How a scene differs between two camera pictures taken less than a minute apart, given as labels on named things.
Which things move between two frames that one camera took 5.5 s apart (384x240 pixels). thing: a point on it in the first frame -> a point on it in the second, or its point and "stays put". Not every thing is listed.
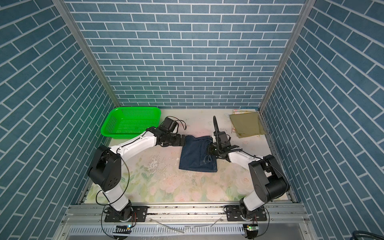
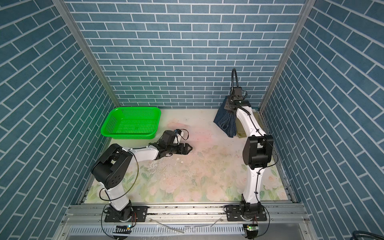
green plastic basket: (129, 122) stays put
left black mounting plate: (139, 214) stays put
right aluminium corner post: (307, 6) stays put
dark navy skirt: (195, 155) -> (226, 119)
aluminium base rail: (277, 214) stays put
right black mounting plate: (234, 213) stays put
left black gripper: (178, 141) -> (185, 150)
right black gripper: (211, 145) -> (227, 103)
